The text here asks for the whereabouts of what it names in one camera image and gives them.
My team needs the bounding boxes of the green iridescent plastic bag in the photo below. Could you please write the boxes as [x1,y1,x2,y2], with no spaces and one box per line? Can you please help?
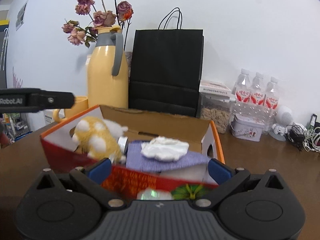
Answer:
[137,188,173,200]

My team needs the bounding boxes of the white cloth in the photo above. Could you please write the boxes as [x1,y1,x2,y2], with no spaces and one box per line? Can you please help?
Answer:
[141,137,189,162]

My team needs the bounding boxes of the yellow white plush toy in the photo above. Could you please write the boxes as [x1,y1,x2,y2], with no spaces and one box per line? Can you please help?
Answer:
[72,116,129,163]

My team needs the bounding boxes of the yellow mug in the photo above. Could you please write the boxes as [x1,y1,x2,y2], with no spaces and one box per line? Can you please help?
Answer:
[53,96,88,122]

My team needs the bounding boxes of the purple knitted cloth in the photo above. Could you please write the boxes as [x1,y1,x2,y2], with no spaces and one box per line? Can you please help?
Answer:
[126,141,210,173]

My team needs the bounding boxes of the white tin box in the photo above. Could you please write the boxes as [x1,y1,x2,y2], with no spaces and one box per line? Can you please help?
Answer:
[231,113,264,142]

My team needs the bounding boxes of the white box behind jug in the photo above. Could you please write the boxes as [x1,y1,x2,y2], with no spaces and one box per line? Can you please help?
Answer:
[85,54,92,81]

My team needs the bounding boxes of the yellow thermos jug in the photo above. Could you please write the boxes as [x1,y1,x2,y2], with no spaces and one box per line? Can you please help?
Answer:
[87,25,129,108]

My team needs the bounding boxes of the water bottle left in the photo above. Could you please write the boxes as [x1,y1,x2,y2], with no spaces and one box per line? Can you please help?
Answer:
[231,69,251,121]

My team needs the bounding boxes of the water bottle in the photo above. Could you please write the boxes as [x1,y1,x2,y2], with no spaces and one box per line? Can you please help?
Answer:
[264,77,279,133]
[250,72,265,120]
[231,69,251,121]

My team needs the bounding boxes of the clear food container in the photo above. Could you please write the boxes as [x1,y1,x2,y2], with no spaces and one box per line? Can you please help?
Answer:
[199,80,233,134]

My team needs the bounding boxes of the white robot figurine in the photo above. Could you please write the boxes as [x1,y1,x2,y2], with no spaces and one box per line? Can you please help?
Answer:
[268,106,293,141]

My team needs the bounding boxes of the water bottle middle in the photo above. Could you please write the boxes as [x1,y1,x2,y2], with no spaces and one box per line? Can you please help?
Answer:
[250,72,265,120]

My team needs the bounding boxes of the water bottle right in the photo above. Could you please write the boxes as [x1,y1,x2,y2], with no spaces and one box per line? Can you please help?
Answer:
[264,77,279,133]

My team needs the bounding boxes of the dried pink flower bouquet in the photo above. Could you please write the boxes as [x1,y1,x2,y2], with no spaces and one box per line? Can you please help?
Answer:
[61,0,134,48]

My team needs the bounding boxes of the black paper bag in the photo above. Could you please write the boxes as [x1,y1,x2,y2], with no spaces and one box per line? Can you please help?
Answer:
[129,7,204,117]

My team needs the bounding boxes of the wall socket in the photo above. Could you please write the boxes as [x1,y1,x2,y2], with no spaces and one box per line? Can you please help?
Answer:
[44,114,55,125]

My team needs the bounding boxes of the wall poster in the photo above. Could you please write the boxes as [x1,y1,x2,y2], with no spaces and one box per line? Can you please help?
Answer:
[15,2,27,30]

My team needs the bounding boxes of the black tangled cable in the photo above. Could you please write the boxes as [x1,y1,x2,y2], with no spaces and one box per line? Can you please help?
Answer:
[285,123,309,152]

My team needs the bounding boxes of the white tangled cable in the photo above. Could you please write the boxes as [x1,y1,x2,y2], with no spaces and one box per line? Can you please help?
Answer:
[302,126,320,153]

